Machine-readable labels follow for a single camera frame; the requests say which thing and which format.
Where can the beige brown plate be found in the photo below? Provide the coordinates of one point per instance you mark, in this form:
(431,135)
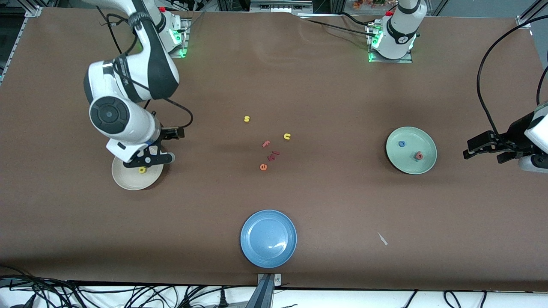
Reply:
(128,179)

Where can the black power plug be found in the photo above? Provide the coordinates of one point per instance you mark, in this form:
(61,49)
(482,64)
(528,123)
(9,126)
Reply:
(222,300)

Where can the grey metal box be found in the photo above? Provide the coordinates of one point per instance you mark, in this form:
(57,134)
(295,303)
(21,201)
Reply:
(280,5)

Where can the pink foam letter b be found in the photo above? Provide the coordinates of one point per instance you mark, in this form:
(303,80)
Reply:
(421,155)

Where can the aluminium frame profile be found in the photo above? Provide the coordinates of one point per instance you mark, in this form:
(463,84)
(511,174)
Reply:
(32,10)
(524,20)

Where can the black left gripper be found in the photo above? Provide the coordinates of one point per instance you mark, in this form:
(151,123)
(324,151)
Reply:
(515,136)

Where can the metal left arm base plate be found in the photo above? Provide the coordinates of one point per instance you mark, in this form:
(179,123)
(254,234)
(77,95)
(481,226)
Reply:
(389,61)

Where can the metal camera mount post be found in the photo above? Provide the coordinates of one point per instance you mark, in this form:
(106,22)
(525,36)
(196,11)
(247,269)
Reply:
(265,291)

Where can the table cover sheet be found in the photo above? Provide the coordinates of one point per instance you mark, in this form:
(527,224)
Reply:
(342,201)

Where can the blue plate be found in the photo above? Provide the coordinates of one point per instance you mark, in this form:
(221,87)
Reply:
(268,238)

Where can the pale green plate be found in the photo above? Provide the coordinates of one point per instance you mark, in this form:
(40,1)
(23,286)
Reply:
(406,164)

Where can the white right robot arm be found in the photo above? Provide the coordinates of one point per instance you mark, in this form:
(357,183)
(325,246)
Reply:
(128,77)

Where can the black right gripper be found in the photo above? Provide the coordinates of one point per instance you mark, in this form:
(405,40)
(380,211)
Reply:
(163,135)

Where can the orange flower decoration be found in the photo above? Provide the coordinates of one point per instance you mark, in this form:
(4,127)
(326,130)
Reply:
(368,3)

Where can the white paper scrap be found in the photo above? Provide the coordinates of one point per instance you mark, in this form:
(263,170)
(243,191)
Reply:
(382,238)

